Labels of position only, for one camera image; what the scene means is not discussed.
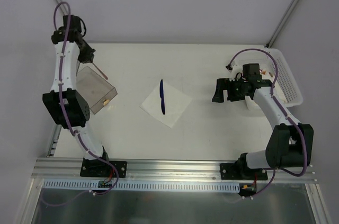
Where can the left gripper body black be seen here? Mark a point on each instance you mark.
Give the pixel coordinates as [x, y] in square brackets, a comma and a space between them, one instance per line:
[88, 53]

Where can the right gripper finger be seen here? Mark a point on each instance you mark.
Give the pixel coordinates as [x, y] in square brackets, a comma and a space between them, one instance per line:
[218, 96]
[221, 84]

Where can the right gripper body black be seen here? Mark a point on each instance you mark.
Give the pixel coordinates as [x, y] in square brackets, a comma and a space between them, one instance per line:
[226, 90]

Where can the white paper napkin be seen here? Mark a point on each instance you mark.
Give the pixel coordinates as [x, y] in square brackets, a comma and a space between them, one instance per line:
[176, 103]

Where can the copper spoon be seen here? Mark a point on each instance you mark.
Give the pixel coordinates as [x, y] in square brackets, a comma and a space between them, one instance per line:
[100, 71]

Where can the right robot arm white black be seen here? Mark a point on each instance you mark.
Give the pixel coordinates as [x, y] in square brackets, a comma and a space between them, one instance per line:
[291, 141]

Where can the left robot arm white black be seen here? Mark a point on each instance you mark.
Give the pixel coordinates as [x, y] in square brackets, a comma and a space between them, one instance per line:
[64, 102]

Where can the smoky transparent plastic container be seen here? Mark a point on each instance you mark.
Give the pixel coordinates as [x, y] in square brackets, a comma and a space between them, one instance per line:
[96, 90]

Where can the white plastic basket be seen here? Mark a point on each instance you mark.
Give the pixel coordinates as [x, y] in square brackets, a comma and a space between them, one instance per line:
[272, 66]

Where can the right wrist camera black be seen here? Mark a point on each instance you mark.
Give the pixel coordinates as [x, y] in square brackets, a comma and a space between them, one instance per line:
[251, 70]

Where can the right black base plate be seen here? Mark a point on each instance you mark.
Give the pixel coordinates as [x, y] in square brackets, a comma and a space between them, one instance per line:
[238, 171]

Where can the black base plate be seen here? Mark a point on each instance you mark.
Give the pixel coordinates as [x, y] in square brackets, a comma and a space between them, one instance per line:
[96, 168]
[238, 171]

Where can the aluminium front rail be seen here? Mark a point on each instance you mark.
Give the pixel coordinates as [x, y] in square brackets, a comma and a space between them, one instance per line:
[137, 169]

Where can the white slotted cable duct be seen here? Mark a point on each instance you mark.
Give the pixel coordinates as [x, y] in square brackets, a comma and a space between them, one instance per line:
[158, 186]

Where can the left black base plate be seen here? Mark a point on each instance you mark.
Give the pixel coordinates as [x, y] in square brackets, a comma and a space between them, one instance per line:
[96, 168]

